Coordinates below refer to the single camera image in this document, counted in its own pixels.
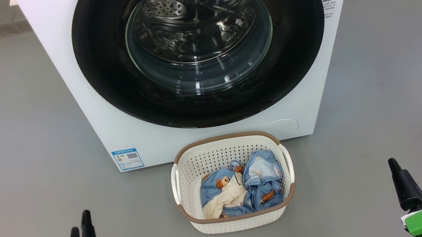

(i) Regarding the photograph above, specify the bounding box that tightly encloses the blue and cream bear garment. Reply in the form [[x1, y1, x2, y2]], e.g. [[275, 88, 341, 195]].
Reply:
[[197, 158, 256, 221]]

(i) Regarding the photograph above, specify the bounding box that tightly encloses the perforated steel washer drum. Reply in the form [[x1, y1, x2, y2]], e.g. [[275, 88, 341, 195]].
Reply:
[[122, 0, 279, 100]]

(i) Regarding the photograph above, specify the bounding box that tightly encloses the blue energy label sticker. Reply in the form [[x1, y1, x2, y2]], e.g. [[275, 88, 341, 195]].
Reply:
[[111, 146, 145, 172]]

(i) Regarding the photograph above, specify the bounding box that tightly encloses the white basket with brown rim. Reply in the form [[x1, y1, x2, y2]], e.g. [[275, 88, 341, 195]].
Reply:
[[166, 127, 301, 237]]

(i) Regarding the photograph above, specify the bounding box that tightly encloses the blue bear print garment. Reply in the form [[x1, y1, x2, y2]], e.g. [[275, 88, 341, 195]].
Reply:
[[239, 147, 289, 212]]

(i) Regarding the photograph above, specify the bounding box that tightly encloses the round white filter cover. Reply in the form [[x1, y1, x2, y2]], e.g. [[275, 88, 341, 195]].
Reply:
[[262, 117, 300, 142]]

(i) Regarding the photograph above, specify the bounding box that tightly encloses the white front-load washing machine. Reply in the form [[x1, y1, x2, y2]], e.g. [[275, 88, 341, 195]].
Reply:
[[15, 0, 376, 182]]

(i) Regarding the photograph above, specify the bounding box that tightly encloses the black-rimmed glass washer door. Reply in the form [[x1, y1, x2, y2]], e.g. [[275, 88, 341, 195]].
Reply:
[[67, 0, 336, 143]]

